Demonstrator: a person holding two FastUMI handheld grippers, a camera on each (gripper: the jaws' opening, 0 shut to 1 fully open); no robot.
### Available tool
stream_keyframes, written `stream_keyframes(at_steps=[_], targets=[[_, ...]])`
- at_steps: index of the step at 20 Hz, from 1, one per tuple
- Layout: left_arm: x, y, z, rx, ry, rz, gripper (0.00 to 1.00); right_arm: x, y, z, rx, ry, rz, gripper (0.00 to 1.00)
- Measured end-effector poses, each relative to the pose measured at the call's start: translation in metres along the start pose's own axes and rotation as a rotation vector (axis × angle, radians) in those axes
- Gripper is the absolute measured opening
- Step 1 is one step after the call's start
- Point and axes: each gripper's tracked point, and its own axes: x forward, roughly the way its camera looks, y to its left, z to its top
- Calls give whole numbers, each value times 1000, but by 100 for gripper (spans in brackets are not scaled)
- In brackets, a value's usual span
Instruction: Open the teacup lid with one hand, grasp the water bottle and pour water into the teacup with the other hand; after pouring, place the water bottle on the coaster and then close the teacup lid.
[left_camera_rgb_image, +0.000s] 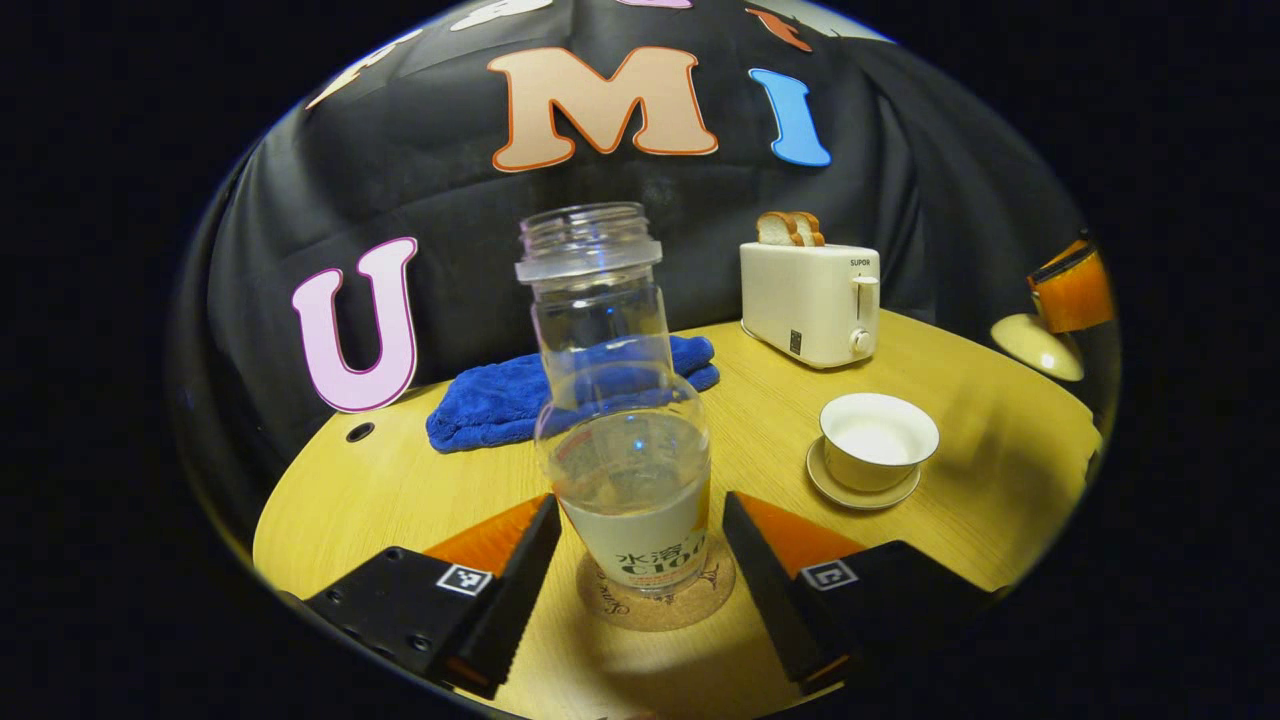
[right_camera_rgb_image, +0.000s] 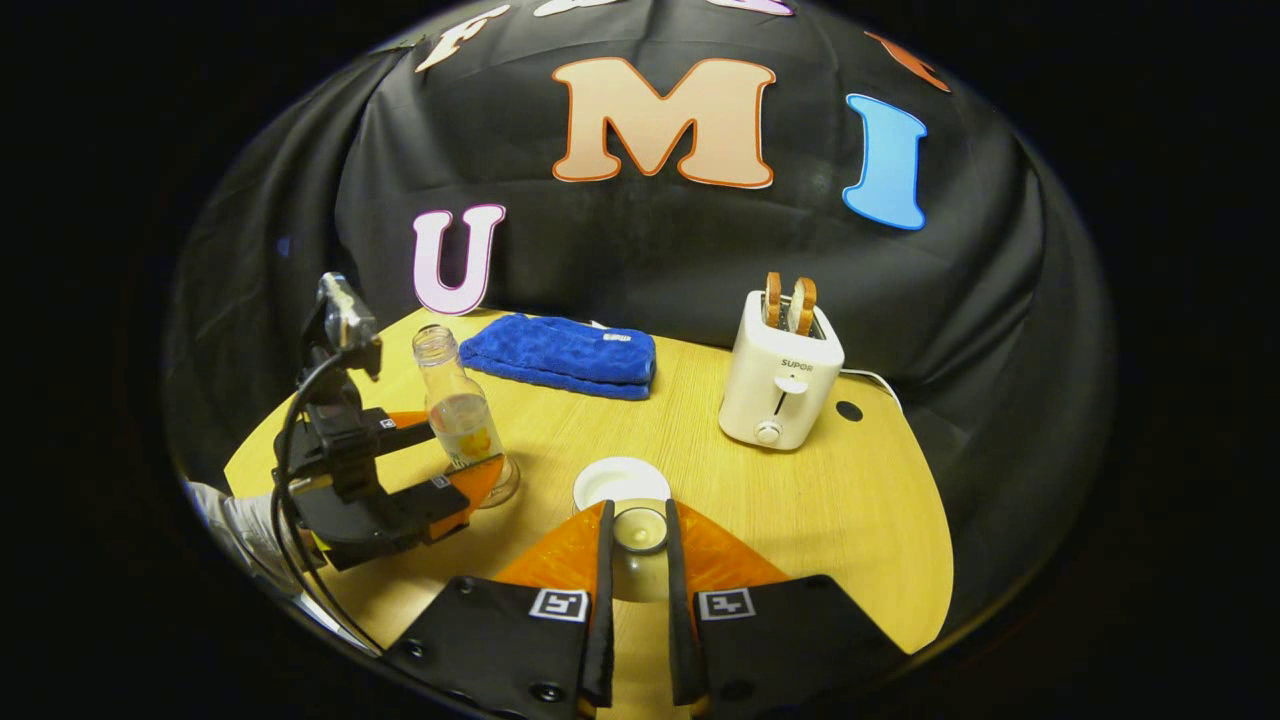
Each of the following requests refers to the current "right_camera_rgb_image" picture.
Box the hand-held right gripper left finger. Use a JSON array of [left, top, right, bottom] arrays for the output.
[[383, 499, 617, 720]]

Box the white toaster cable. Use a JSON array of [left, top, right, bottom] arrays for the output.
[[839, 367, 907, 413]]

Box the clear glass coaster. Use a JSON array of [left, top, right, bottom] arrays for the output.
[[440, 454, 522, 510]]

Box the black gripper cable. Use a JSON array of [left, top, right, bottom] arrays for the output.
[[268, 348, 387, 658]]

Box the black backdrop cloth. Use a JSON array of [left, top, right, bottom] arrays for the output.
[[165, 0, 1116, 641]]

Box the cream teacup lid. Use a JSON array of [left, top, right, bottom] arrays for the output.
[[610, 505, 671, 604]]

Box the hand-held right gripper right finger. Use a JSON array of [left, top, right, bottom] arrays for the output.
[[664, 499, 909, 720]]

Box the white toaster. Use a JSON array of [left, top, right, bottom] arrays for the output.
[[717, 289, 847, 452]]

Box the blue towel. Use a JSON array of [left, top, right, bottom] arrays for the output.
[[457, 312, 659, 402]]

